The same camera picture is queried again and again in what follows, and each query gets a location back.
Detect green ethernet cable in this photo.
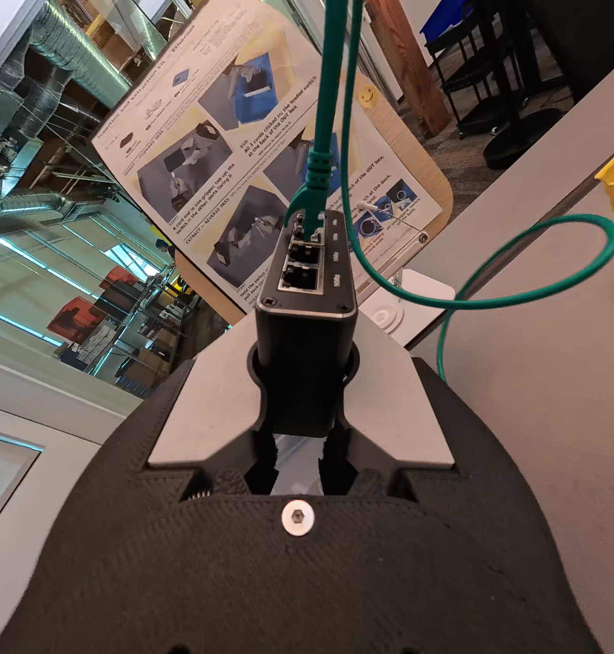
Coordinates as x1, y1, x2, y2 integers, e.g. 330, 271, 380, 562
284, 0, 614, 384

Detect black shelf rack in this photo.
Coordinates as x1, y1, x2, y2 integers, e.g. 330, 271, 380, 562
425, 15, 539, 140

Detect black ethernet splitter box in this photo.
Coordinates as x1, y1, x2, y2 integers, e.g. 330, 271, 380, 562
255, 208, 359, 438

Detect black pole stand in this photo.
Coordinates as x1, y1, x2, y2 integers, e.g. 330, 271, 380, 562
483, 110, 564, 170

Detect large grid window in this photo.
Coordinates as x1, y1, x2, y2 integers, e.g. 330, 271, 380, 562
0, 224, 176, 354

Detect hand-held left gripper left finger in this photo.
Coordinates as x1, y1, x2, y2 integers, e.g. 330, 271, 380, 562
148, 312, 278, 495

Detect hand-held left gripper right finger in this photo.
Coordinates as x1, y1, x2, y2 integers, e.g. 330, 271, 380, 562
321, 313, 454, 495

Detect silver air duct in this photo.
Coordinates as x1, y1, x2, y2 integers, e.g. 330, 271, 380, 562
28, 0, 130, 111

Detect instruction sheet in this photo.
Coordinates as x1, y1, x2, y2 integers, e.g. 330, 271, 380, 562
92, 0, 444, 315

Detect blue plastic bin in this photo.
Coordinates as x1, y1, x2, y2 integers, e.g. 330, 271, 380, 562
419, 0, 479, 48

